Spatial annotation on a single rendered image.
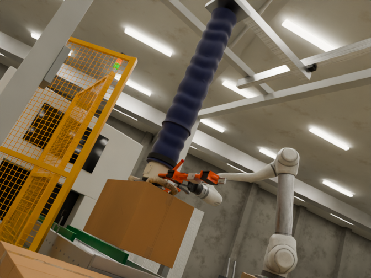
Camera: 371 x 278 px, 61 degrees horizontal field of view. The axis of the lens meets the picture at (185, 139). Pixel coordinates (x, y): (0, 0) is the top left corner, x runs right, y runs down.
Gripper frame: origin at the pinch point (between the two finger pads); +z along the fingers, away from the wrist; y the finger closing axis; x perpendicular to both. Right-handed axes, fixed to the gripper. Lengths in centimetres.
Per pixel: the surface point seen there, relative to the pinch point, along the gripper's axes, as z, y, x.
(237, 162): -530, -288, 541
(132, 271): 12, 61, -13
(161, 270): -47, 58, 44
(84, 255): 35, 63, 0
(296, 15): -186, -385, 132
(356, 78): -159, -192, -11
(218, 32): 5, -128, 15
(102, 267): 29, 64, -13
